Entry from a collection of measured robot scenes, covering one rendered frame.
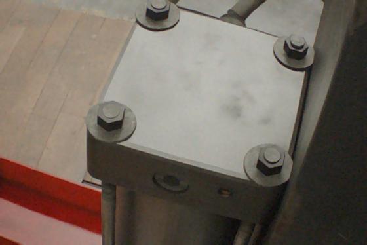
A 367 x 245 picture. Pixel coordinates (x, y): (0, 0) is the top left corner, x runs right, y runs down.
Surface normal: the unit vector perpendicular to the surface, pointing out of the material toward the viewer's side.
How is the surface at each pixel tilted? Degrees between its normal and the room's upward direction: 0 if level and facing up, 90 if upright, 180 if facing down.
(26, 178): 90
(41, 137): 0
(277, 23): 0
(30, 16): 0
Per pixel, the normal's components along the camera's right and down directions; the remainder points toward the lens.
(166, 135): 0.10, -0.60
